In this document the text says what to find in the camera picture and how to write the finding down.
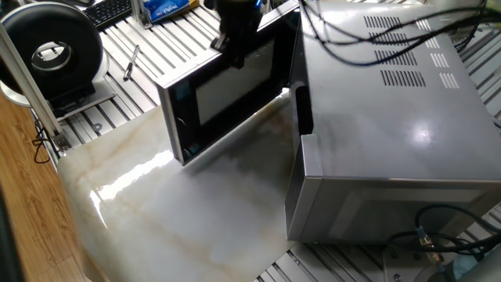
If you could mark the white marble slab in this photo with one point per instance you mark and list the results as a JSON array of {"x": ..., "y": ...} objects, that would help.
[{"x": 176, "y": 219}]

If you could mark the short aluminium post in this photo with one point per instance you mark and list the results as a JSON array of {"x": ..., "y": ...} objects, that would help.
[{"x": 140, "y": 11}]

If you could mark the silver microwave body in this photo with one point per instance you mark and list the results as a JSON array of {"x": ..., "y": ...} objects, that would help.
[{"x": 391, "y": 149}]

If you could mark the blue tissue pack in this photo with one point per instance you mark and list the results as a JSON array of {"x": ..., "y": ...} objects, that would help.
[{"x": 164, "y": 9}]

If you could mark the silver pen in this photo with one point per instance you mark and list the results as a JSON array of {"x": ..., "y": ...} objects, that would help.
[{"x": 131, "y": 62}]

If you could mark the slanted aluminium frame post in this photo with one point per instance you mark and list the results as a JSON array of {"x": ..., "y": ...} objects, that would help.
[{"x": 31, "y": 90}]

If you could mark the dark blurred foreground bar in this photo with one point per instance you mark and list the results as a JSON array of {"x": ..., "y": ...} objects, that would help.
[{"x": 6, "y": 254}]

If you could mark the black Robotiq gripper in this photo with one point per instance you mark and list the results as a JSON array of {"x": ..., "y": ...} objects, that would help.
[{"x": 238, "y": 17}]

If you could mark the metal washer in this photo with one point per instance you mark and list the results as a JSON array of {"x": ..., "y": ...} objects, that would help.
[{"x": 94, "y": 127}]

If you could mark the black keyboard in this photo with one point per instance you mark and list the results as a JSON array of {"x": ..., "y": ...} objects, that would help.
[{"x": 107, "y": 11}]

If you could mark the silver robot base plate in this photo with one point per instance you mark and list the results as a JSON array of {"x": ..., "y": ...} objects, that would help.
[{"x": 395, "y": 266}]

